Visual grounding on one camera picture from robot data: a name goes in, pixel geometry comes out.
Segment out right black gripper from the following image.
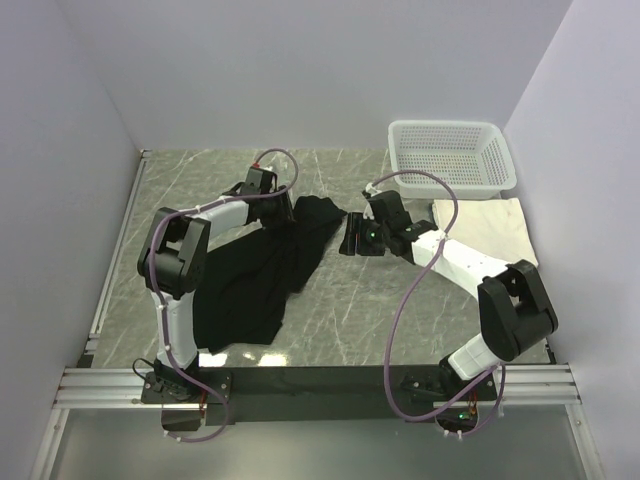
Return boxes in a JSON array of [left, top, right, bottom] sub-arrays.
[[338, 212, 391, 257]]

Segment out black t shirt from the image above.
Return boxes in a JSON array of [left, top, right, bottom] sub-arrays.
[[193, 196, 347, 353]]

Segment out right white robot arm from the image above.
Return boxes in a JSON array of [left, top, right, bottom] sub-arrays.
[[339, 187, 558, 399]]

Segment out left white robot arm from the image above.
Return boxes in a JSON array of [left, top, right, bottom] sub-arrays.
[[137, 165, 293, 402]]

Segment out folded white t shirt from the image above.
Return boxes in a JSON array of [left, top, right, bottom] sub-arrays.
[[445, 198, 539, 267]]

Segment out white perforated plastic basket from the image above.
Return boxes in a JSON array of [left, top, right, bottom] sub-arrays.
[[388, 120, 517, 200]]

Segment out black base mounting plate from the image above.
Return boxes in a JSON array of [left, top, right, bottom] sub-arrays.
[[139, 364, 501, 429]]

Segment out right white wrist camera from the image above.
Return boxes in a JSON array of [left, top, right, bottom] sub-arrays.
[[362, 182, 382, 201]]

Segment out aluminium left side rail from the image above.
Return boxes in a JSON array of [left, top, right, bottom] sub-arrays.
[[76, 149, 152, 368]]

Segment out aluminium front frame rail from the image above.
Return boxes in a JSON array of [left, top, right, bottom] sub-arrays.
[[54, 365, 581, 416]]

